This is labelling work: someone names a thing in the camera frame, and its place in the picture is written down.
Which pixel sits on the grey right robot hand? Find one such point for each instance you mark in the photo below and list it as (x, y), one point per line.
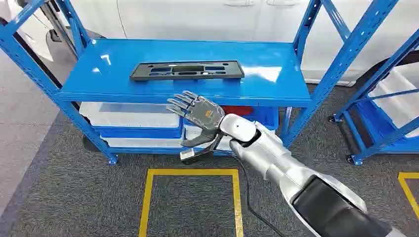
(204, 113)

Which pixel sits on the black plastic panel with cutouts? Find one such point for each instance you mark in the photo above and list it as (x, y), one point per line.
(186, 70)

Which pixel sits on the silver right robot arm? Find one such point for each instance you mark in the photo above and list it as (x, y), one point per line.
(278, 157)

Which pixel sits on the red part in bin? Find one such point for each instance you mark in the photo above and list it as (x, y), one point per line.
(239, 110)

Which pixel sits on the blue plastic bin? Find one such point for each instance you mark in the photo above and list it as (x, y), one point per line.
(137, 132)
(265, 117)

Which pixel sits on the white car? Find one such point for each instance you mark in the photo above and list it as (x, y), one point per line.
(196, 19)

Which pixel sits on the yellow floor tape square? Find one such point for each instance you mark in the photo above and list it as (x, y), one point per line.
(145, 202)

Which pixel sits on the blue metal shelf rack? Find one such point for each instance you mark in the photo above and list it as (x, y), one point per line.
(98, 81)
(363, 130)

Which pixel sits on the large white plastic bin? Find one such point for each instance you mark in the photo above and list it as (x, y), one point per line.
(399, 98)

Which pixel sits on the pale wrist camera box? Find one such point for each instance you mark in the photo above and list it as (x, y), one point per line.
(187, 154)

